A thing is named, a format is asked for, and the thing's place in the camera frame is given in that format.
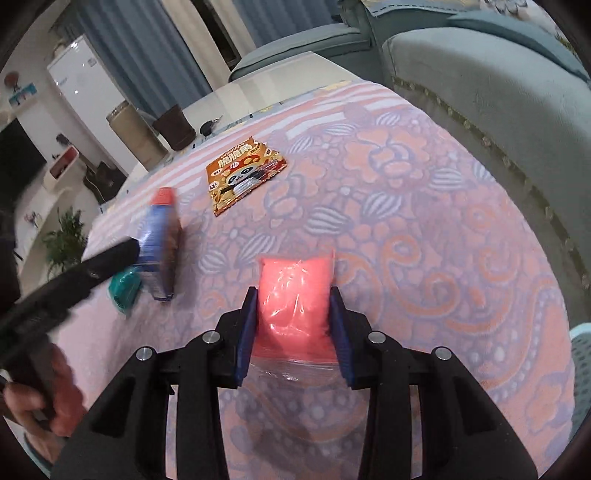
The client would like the teal small container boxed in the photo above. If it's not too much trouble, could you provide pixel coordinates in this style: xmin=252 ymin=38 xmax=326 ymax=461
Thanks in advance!
xmin=108 ymin=267 xmax=142 ymax=315

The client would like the blue bottle red cap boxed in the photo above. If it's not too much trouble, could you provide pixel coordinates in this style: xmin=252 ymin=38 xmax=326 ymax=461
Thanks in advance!
xmin=136 ymin=187 xmax=182 ymax=302

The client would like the pink plastic bag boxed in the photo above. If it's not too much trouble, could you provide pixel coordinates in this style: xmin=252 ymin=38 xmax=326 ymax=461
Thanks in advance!
xmin=253 ymin=251 xmax=337 ymax=364

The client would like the orange snack packet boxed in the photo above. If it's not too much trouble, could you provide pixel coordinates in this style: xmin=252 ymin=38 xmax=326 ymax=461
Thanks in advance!
xmin=206 ymin=137 xmax=287 ymax=217

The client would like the light blue perforated trash basket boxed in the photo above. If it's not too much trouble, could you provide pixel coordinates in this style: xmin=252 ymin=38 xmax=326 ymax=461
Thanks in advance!
xmin=570 ymin=322 xmax=591 ymax=439

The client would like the person left hand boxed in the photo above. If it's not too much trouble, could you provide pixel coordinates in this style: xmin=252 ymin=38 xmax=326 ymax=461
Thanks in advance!
xmin=4 ymin=344 xmax=87 ymax=465

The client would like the potted green plant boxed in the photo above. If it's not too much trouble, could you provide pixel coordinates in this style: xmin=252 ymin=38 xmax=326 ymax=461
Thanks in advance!
xmin=42 ymin=207 xmax=88 ymax=279

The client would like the tan thermos bottle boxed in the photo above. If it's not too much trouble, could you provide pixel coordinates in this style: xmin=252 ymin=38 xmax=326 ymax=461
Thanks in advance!
xmin=106 ymin=100 xmax=168 ymax=171

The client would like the white refrigerator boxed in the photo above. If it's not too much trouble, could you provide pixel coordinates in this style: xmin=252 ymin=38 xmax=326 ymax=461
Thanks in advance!
xmin=47 ymin=35 xmax=139 ymax=176

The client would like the dark brown cup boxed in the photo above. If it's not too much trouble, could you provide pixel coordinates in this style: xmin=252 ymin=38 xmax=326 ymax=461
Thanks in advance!
xmin=152 ymin=104 xmax=197 ymax=152

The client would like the black car key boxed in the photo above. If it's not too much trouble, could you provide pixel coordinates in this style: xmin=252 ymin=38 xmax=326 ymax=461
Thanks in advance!
xmin=199 ymin=116 xmax=221 ymax=138

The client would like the pink floral table cloth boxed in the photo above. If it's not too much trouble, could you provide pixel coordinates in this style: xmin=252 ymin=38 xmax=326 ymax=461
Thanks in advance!
xmin=56 ymin=82 xmax=575 ymax=471

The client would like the blue window curtain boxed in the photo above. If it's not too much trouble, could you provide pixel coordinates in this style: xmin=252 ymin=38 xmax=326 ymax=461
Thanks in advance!
xmin=55 ymin=1 xmax=339 ymax=117

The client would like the teal fabric sofa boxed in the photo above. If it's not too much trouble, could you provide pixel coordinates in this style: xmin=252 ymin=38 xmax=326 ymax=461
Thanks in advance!
xmin=229 ymin=1 xmax=590 ymax=326

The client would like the teal pillow left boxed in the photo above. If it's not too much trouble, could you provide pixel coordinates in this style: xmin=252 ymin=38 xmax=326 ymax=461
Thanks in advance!
xmin=447 ymin=10 xmax=590 ymax=82

